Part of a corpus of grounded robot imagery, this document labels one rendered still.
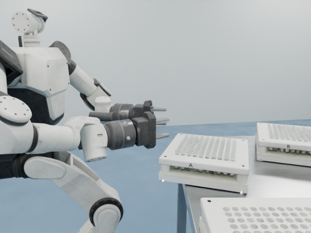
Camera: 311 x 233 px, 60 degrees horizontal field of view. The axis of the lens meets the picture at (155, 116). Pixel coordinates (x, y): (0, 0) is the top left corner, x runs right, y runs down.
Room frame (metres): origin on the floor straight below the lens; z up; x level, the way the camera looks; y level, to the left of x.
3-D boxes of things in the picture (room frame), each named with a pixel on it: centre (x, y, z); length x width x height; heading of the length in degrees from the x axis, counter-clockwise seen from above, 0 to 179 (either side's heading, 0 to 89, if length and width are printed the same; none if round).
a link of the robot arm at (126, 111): (1.04, 0.08, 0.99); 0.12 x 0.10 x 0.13; 78
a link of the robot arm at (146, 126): (0.82, 0.06, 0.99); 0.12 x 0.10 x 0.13; 119
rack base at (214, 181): (0.79, -0.16, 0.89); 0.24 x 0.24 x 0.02; 72
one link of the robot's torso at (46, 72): (0.99, 0.50, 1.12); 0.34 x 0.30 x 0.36; 177
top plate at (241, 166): (0.79, -0.16, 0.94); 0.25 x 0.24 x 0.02; 162
